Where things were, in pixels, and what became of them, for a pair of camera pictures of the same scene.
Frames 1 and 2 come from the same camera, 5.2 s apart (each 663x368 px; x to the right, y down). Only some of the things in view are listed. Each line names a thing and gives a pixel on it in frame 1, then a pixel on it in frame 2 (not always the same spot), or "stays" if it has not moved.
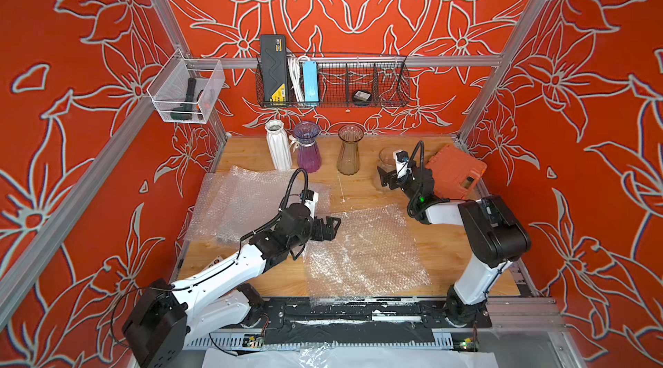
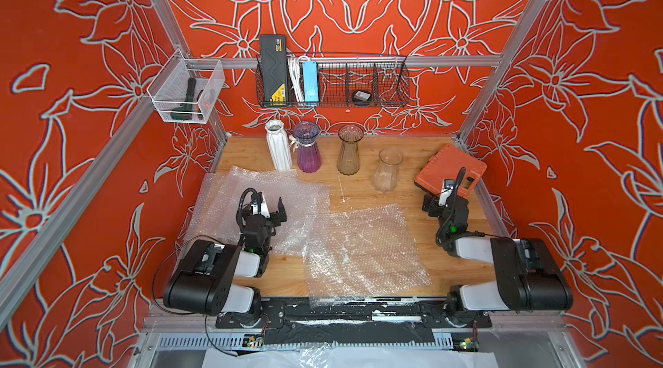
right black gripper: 385,177 → 433,205
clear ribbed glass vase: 349,158 stays
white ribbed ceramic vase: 279,144 stays
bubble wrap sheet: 373,252 stays
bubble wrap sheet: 232,200 stays
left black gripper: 330,234 → 274,219
